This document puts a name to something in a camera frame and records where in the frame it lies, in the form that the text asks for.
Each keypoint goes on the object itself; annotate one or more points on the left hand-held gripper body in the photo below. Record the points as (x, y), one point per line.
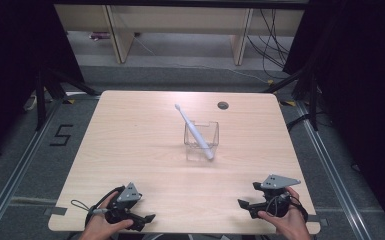
(124, 203)

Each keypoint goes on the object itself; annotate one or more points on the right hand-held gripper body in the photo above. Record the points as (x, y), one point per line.
(275, 196)

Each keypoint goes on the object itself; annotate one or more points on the clear plastic holder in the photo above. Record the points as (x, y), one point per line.
(201, 143)

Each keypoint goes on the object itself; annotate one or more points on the white electric toothbrush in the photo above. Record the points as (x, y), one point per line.
(195, 131)

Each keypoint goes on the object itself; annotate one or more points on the person's right hand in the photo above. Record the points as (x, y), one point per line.
(290, 225)

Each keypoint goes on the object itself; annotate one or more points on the person's left hand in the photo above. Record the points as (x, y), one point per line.
(101, 226)

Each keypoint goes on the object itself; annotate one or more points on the black metal stand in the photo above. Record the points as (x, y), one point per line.
(313, 100)
(41, 100)

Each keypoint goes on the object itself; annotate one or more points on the black curtain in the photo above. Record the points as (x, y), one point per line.
(13, 66)
(363, 83)

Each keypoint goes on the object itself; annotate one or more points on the pink thing on floor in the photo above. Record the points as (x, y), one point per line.
(99, 36)

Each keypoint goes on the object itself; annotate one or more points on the wooden shelf unit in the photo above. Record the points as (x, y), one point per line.
(180, 20)

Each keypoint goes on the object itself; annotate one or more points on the metal floor rail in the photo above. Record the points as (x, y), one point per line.
(333, 173)
(16, 176)

